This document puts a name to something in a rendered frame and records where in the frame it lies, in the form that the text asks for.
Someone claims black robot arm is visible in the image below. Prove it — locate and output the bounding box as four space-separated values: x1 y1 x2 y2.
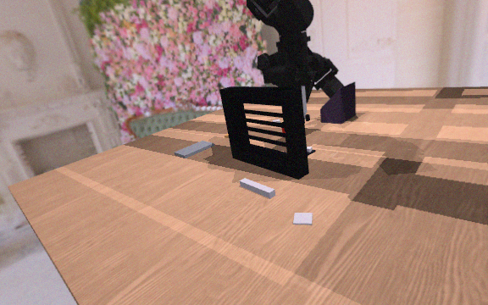
247 0 343 99

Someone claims white flat square tile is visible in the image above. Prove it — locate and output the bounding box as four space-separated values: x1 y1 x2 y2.
293 213 313 225

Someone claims grey rectangular bar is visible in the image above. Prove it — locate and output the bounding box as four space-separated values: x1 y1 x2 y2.
240 178 275 199

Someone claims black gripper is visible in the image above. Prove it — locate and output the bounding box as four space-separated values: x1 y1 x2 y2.
263 31 324 103

